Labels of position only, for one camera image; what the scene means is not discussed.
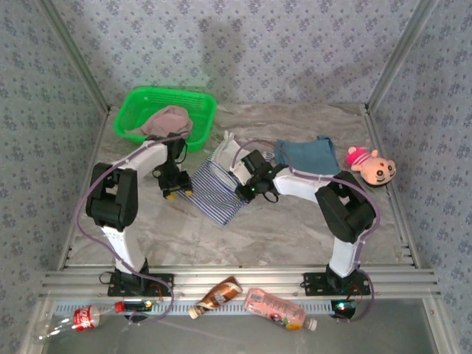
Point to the pink plush toy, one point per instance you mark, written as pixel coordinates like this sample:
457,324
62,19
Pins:
380,171

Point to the pink ribbed tank top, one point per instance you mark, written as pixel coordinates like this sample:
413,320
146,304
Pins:
166,119

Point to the small black controller board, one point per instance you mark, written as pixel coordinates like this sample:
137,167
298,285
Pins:
138,306
344,308

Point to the aluminium front rail frame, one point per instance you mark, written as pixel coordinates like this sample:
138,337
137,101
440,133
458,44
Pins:
265,278

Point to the blue white striped tank top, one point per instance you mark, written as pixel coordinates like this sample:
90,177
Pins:
217,199

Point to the clear cola bottle red label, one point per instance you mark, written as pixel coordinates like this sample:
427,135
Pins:
86,319

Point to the aluminium corner post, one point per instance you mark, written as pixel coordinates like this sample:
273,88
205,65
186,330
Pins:
399,55
75,55

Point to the green plastic basket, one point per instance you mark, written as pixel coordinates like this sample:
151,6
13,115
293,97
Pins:
140,103

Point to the brown drink bottle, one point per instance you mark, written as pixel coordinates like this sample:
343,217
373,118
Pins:
221,293

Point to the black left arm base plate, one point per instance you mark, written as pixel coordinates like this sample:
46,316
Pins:
114,287

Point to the pink drink bottle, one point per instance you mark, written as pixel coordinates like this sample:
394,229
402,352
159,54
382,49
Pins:
273,306

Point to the aluminium table side rail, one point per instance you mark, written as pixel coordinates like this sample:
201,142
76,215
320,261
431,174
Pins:
94,155
376,129

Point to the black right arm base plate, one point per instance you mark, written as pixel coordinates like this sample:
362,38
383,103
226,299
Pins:
313,285

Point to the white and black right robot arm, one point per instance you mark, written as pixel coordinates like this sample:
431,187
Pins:
295,186

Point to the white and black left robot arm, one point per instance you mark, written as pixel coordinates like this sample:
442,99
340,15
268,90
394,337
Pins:
147,156

